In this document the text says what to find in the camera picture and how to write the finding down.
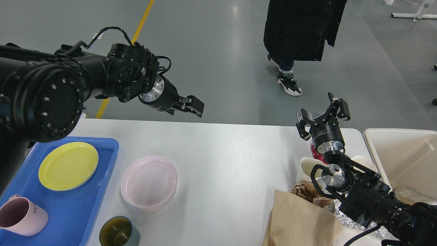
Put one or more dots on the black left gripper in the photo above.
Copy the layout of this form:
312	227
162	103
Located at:
164	97

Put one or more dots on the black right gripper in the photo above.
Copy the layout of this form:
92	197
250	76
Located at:
326	135

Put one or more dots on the pink plastic plate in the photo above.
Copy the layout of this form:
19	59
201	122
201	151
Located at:
149	184

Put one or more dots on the dark green mug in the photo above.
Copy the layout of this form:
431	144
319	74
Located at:
119	231

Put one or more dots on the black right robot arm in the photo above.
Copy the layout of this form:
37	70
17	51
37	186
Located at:
364	197

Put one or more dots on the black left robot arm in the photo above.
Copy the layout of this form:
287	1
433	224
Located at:
42	94

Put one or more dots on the red snack wrapper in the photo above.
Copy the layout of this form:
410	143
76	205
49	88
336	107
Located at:
316	154

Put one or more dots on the white paper cup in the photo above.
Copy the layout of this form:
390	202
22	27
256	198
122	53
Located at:
364	161
305	167

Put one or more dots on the crumpled brown paper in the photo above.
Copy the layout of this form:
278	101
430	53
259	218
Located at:
307	191

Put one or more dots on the beige plastic bin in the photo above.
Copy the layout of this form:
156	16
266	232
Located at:
406	159

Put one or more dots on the standing person in black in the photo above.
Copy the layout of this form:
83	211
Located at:
297	30

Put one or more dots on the brown paper bag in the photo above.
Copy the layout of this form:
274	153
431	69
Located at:
297	222

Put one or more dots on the yellow plastic plate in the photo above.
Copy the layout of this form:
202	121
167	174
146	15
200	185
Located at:
68	166

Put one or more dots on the blue plastic tray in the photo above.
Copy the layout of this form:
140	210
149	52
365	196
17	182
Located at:
71	214

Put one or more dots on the pink mug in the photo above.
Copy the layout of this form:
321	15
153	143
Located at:
21	216

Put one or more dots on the white chair frame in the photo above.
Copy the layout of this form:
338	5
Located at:
421	12

